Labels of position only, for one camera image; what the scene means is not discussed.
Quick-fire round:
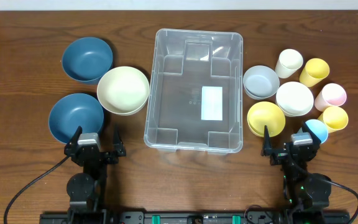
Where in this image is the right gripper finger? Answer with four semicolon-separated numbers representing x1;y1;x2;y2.
262;125;272;153
301;122;319;144

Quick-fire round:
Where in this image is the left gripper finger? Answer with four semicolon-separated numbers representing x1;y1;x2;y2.
67;126;83;148
112;125;124;152

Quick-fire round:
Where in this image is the dark blue bowl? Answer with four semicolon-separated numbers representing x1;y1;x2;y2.
48;93;104;144
61;37;114;85

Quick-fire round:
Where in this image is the pink cup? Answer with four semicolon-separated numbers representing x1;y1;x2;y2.
314;83;347;111

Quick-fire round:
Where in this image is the cream large bowl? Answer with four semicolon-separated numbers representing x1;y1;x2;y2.
96;66;150;116

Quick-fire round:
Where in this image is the yellow cup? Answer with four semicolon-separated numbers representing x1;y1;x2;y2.
300;58;330;87
318;106;349;133

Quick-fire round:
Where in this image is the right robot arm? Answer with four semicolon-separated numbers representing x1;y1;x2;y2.
261;123;331;223

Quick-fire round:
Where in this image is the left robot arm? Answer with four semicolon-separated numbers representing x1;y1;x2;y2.
64;126;126;224

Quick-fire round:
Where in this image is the light blue cup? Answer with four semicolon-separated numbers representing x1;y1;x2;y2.
297;119;328;144

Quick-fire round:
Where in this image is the white small bowl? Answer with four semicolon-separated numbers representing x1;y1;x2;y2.
275;82;314;117

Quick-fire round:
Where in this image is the yellow small bowl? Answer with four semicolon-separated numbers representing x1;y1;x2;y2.
247;101;286;137

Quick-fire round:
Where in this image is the grey small bowl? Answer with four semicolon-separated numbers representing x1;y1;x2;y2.
243;65;280;100

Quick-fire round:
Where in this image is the cream cup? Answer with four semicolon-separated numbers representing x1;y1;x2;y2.
275;49;303;78

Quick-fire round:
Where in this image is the white label in bin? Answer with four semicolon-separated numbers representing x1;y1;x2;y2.
201;86;223;121

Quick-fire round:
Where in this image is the clear plastic storage bin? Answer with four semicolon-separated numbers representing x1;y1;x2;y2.
144;29;244;154

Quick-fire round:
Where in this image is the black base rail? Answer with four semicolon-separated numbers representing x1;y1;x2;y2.
39;210;350;224

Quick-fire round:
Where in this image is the right black cable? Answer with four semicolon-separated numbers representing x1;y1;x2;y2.
320;177;358;224

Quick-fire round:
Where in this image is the black cable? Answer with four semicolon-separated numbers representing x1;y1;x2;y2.
320;177;358;224
3;155;71;224

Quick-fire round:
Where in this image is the left black cable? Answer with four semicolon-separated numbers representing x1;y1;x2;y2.
3;155;71;224

